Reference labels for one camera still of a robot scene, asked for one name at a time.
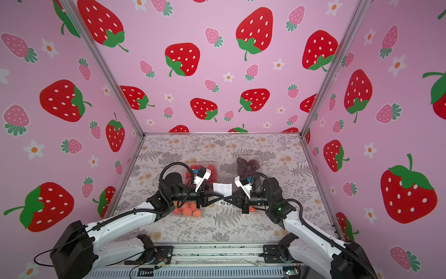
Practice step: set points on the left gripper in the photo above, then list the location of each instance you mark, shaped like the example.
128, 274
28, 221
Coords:
200, 196

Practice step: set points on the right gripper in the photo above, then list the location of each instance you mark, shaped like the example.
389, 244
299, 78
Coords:
244, 200

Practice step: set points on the white sticker sheet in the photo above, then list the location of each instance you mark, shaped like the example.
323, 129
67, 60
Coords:
223, 189

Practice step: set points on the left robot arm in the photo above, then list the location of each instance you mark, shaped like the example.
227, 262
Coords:
85, 247

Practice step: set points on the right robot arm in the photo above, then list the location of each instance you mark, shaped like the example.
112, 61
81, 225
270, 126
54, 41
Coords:
330, 257

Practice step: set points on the small clear box of tomatoes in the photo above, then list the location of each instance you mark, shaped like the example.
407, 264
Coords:
250, 210

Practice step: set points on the clear box of red strawberries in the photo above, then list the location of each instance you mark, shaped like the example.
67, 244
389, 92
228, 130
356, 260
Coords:
211, 166

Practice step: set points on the clear box of dark berries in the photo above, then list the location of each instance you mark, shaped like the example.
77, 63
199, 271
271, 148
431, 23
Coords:
247, 166

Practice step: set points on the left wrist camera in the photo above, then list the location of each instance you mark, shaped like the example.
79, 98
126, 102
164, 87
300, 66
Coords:
201, 176

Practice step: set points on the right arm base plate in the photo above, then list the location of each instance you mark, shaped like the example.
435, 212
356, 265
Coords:
279, 253

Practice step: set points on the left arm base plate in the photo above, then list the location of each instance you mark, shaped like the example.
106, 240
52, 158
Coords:
151, 253

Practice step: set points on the aluminium front rail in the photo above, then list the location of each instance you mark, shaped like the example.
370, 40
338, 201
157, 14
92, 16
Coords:
232, 260

